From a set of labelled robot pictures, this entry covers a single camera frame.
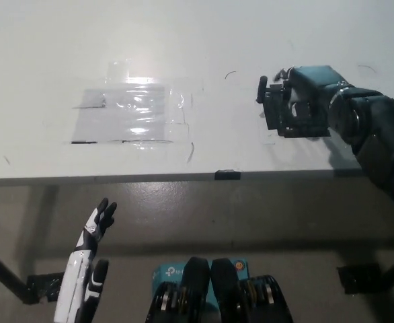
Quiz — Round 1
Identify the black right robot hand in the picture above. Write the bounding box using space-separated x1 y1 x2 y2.
273 65 350 133

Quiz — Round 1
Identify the white and black left hand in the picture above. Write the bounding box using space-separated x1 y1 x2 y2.
53 197 118 323

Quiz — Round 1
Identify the white air pump black handle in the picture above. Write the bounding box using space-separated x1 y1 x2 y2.
256 75 287 104

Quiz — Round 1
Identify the black ribbed robot torso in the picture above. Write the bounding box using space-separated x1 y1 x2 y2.
145 256 294 323

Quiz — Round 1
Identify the teal router box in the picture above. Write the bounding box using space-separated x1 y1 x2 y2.
151 259 250 309

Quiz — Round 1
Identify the black tape strip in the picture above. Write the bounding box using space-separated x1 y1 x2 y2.
214 170 243 181

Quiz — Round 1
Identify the clear taped plastic sheet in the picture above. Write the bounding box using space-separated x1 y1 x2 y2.
62 59 194 146

